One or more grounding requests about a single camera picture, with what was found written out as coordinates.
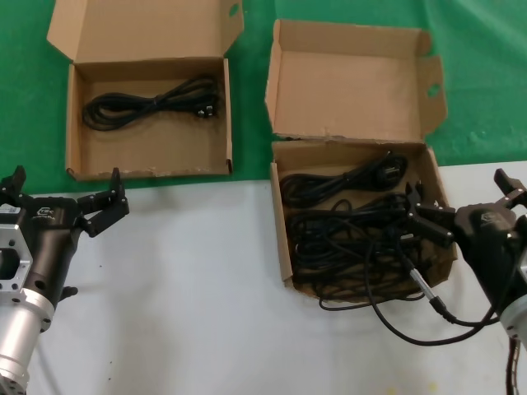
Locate black cable with silver connector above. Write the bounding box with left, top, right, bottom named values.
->
left=368, top=234, right=501, bottom=347

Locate black tangled cable pile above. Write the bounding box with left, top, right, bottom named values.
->
left=287, top=193, right=438, bottom=312

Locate black cable bundle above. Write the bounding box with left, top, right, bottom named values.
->
left=279, top=151, right=409, bottom=211
left=81, top=73, right=219, bottom=133

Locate black spiral wrapped cable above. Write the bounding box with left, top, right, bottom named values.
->
left=506, top=335, right=527, bottom=395

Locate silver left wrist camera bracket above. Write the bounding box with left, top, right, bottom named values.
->
left=0, top=203, right=34, bottom=295

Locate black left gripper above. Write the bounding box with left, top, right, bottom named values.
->
left=0, top=166, right=132, bottom=308

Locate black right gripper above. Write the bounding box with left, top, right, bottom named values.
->
left=407, top=168, right=527, bottom=316

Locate green table cloth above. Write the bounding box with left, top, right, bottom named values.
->
left=0, top=0, right=527, bottom=193

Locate cardboard box with torn lid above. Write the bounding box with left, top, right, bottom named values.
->
left=263, top=19, right=459, bottom=305

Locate cardboard box with intact lid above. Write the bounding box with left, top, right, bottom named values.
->
left=46, top=0, right=245, bottom=182

